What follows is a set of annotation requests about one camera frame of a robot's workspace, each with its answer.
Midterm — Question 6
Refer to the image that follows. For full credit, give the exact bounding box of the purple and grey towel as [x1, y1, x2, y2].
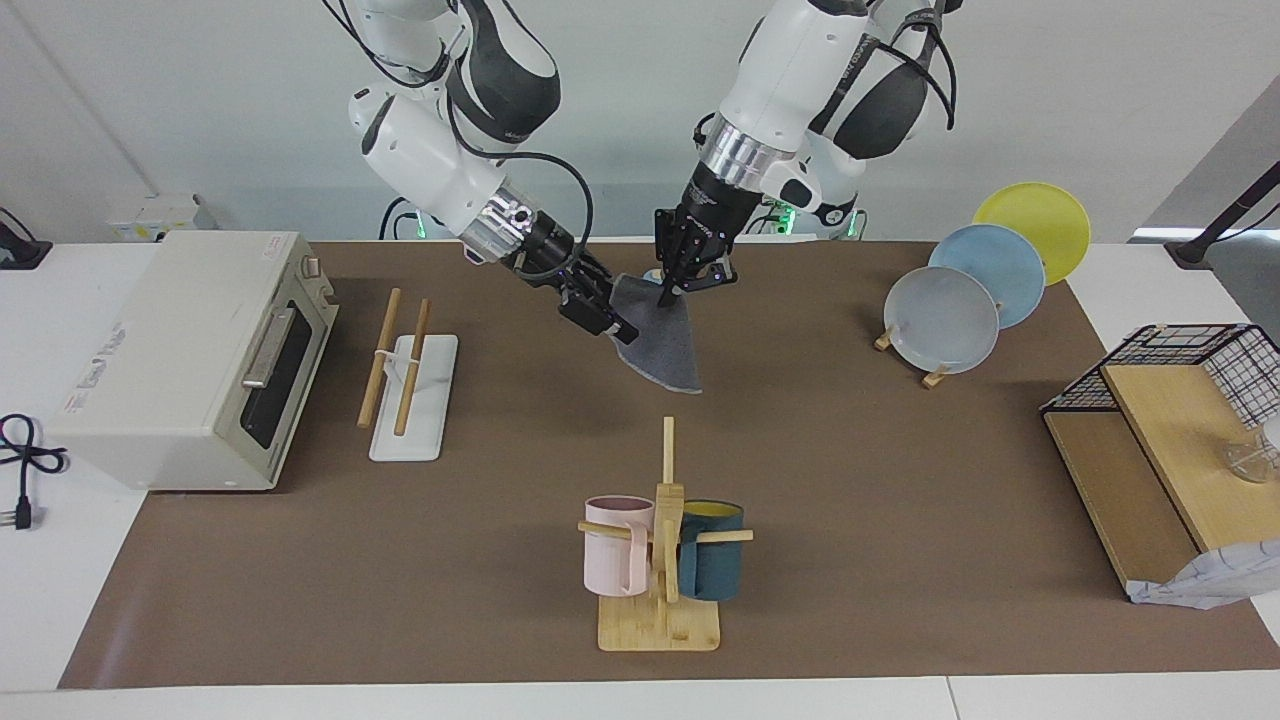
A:
[604, 271, 704, 396]

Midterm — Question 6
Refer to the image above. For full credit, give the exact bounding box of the white rack with wooden bars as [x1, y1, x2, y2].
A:
[357, 288, 460, 463]

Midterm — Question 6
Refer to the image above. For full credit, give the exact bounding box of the brown table mat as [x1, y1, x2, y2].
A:
[57, 240, 1280, 691]

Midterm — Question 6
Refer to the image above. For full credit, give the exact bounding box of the pink mug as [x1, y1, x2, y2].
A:
[584, 495, 657, 599]

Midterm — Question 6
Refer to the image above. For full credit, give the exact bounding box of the grey plate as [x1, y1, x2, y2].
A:
[883, 265, 1002, 376]

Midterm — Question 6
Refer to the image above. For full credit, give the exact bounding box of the wooden plate stand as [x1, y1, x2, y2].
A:
[873, 324, 952, 390]

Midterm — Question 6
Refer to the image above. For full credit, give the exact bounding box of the dark teal mug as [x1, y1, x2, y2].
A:
[677, 499, 746, 603]

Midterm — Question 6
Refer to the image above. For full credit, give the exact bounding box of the light blue plate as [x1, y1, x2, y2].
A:
[928, 224, 1048, 330]

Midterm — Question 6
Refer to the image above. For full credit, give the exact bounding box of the wooden mug tree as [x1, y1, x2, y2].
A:
[577, 416, 755, 653]

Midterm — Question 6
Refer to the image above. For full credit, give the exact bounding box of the yellow plate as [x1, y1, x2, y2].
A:
[972, 181, 1093, 287]

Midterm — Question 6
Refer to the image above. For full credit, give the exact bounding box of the beige toaster oven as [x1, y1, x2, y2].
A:
[48, 232, 340, 493]

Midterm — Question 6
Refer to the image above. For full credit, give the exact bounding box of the wooden shelf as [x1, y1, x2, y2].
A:
[1042, 362, 1280, 603]

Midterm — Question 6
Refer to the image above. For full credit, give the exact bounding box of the clear glass cup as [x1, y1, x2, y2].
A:
[1224, 418, 1280, 485]

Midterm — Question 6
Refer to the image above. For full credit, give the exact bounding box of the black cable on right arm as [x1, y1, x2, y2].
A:
[444, 95, 597, 293]

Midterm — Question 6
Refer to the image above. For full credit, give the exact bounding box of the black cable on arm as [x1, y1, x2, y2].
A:
[444, 95, 597, 293]
[858, 0, 958, 133]

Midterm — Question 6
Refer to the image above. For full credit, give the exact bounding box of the black base cable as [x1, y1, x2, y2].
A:
[377, 192, 422, 242]

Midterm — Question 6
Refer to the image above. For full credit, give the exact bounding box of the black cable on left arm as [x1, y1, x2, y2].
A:
[858, 0, 958, 133]

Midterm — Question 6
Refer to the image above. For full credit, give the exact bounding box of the black wire basket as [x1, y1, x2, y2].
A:
[1039, 322, 1280, 430]

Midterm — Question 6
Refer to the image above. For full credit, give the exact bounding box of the black power cord with plug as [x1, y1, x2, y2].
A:
[0, 413, 70, 532]

